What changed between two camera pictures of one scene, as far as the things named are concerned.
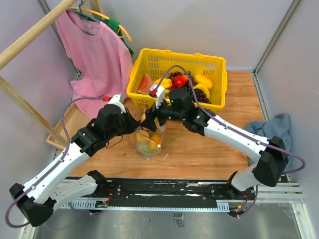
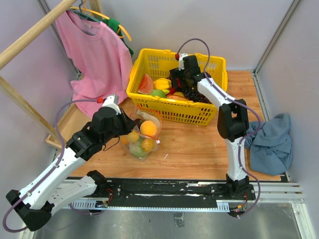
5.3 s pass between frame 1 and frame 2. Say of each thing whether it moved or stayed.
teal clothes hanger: stayed
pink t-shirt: stayed
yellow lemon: moved
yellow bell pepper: stayed
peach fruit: moved
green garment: stayed
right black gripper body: moved
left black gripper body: stayed
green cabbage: moved
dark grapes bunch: stayed
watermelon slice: stayed
